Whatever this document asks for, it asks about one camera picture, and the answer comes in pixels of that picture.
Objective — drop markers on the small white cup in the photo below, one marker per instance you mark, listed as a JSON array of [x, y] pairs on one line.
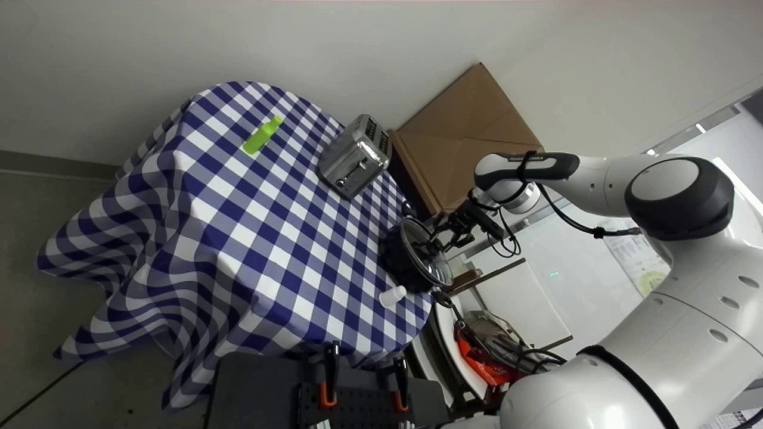
[[393, 297]]

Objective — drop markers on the red white wall poster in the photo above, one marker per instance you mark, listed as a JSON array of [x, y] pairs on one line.
[[642, 266]]

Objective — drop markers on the left orange handled clamp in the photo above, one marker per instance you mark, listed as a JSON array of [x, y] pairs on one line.
[[331, 378]]

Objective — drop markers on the blue white checkered tablecloth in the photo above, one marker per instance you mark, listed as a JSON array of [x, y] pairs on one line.
[[223, 253]]

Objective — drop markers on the green sticky tape strip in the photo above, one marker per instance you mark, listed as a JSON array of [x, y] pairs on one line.
[[262, 136]]

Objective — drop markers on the right orange handled clamp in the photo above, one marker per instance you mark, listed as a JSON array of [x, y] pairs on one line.
[[401, 390]]

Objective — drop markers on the silver toaster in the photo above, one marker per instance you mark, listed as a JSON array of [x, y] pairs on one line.
[[357, 155]]

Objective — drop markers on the black equipment case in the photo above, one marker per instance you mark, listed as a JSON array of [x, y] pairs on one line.
[[285, 395]]

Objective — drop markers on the black pot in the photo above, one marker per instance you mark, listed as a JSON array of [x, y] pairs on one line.
[[393, 257]]

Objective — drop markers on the brown cardboard box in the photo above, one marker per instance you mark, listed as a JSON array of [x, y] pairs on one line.
[[442, 145]]

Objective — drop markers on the glass lid with black knob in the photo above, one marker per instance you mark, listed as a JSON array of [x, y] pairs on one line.
[[425, 266]]

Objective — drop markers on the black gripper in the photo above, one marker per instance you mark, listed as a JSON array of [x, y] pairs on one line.
[[462, 222]]

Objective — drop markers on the white round plate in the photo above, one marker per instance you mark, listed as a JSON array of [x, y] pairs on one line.
[[444, 326]]

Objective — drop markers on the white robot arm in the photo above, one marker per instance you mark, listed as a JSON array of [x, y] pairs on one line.
[[692, 345]]

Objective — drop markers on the orange power tool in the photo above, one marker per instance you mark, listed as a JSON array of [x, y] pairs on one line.
[[496, 351]]

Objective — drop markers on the orange handled clamp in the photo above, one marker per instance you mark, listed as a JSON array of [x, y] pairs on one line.
[[331, 378], [401, 390]]

